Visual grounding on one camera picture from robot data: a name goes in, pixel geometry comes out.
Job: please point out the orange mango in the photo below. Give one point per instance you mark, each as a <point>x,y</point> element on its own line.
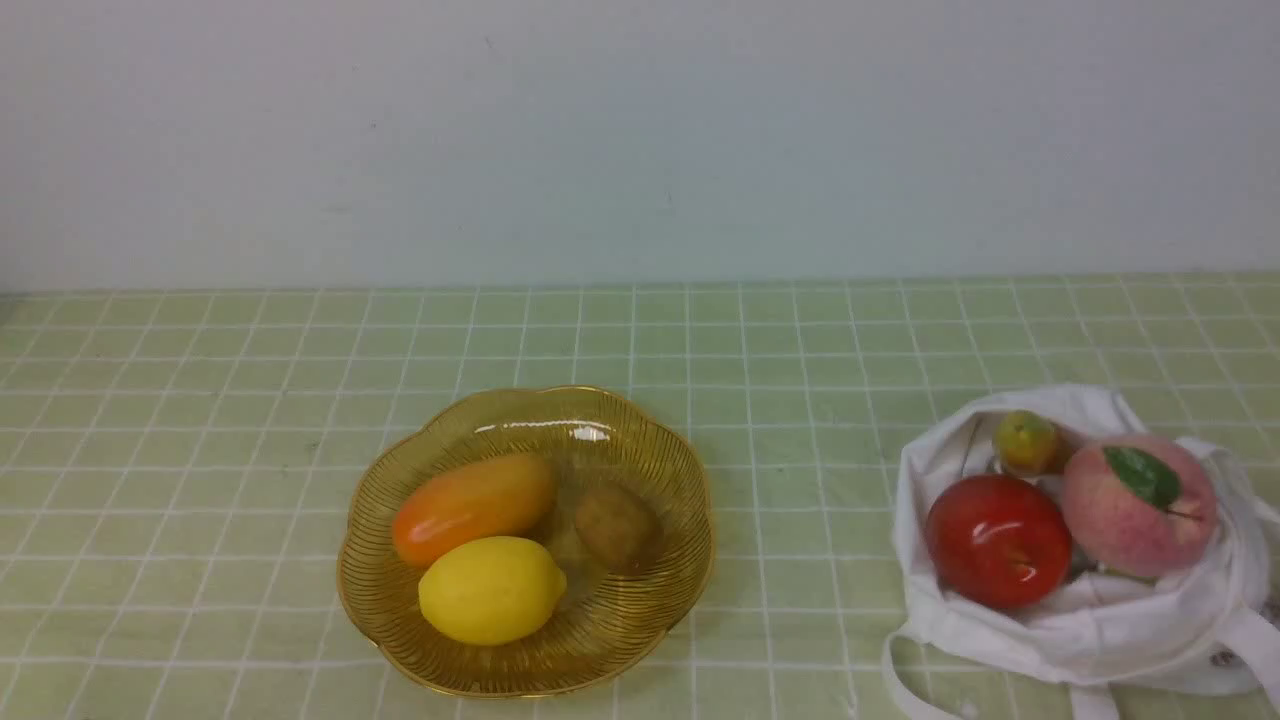
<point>502,496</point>

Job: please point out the amber glass fruit bowl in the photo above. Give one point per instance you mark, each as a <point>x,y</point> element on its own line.
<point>609,622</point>

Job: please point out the red apple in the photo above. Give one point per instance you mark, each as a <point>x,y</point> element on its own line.
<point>998,541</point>

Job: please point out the white cloth bag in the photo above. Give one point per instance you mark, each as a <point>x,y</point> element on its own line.
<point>1210,629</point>

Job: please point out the pink peach with leaf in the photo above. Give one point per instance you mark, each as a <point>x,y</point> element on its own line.
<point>1139,504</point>

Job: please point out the small green-orange fruit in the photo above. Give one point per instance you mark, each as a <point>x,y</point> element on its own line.
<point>1028,445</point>

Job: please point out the yellow lemon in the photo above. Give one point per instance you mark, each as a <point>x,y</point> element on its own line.
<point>492,591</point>

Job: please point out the brown kiwi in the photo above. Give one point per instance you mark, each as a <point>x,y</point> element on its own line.
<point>618,528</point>

